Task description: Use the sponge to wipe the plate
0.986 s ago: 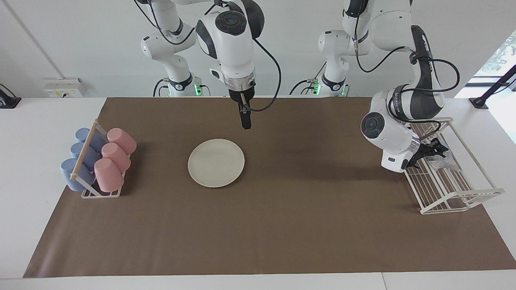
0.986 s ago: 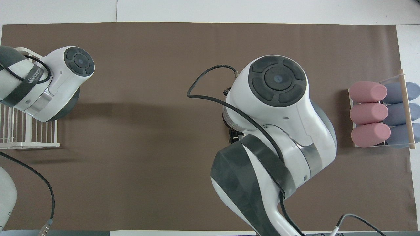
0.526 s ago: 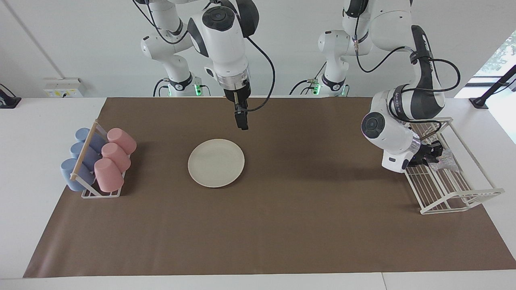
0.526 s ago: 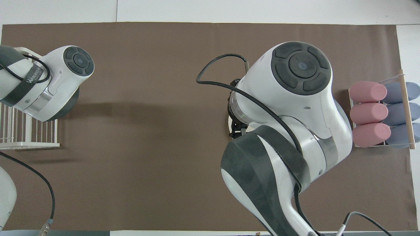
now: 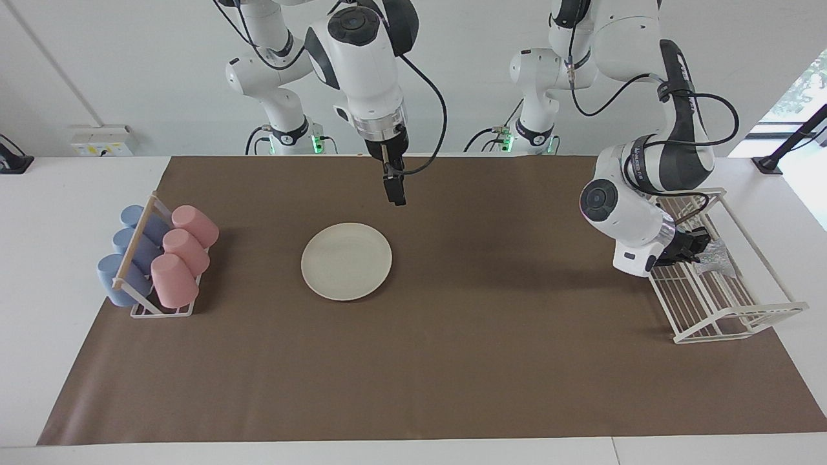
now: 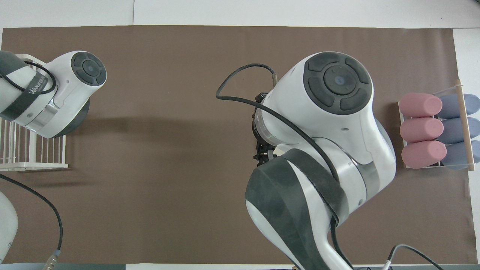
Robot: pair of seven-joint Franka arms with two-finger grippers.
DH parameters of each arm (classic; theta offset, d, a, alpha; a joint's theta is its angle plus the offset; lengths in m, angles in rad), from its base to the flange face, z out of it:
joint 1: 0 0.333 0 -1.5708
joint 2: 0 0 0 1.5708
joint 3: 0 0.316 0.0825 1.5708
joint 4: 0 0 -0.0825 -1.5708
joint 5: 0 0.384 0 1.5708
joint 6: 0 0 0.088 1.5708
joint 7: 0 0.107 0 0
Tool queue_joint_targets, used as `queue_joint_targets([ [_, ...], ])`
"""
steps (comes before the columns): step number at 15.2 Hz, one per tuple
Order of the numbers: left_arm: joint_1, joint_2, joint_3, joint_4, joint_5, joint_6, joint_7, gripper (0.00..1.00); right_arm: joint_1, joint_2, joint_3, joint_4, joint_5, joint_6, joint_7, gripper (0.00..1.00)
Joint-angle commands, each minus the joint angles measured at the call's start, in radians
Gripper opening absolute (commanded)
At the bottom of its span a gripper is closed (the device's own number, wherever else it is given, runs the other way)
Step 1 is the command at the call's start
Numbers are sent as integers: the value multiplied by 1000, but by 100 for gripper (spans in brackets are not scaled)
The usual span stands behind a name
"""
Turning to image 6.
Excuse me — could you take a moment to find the white cup rack wooden handle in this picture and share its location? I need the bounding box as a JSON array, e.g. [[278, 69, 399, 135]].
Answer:
[[397, 79, 476, 172]]

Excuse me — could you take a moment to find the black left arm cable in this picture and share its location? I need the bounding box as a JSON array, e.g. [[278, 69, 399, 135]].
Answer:
[[0, 61, 63, 270]]

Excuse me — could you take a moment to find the blue plastic cup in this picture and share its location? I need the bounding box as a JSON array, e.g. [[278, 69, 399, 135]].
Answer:
[[442, 141, 480, 170], [437, 94, 480, 119], [441, 117, 480, 145]]

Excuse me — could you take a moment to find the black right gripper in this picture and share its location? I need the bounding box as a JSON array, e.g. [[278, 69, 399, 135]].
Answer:
[[253, 93, 278, 167]]

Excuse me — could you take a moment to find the brown table mat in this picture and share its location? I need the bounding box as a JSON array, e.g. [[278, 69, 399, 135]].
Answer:
[[0, 25, 479, 265]]

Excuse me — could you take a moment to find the pink plastic cup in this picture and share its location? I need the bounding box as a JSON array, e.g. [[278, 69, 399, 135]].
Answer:
[[400, 117, 444, 143], [399, 93, 443, 118], [401, 140, 447, 170]]

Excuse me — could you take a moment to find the white wire dish rack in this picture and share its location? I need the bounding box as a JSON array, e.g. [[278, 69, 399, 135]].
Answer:
[[0, 54, 69, 172]]

